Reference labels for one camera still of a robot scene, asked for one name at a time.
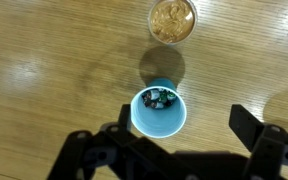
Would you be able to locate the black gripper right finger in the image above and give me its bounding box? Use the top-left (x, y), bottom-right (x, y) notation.
top-left (228, 104), bottom-right (288, 180)

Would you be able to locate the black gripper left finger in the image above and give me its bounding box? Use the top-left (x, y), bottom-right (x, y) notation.
top-left (46, 103), bottom-right (192, 180)

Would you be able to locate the blue plastic cup with candies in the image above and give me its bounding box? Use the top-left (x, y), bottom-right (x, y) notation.
top-left (130, 77), bottom-right (188, 139)

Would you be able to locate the brown and white wrapped candy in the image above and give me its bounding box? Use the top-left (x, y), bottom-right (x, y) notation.
top-left (150, 101), bottom-right (166, 110)

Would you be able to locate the green wrapped candy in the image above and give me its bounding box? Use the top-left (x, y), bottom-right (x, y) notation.
top-left (159, 91), bottom-right (170, 104)

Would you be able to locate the small white wrapped candy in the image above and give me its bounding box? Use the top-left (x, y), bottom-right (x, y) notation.
top-left (168, 91), bottom-right (178, 102)

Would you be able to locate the open peanut butter jar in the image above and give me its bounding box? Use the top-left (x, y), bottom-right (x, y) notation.
top-left (147, 0), bottom-right (199, 46)

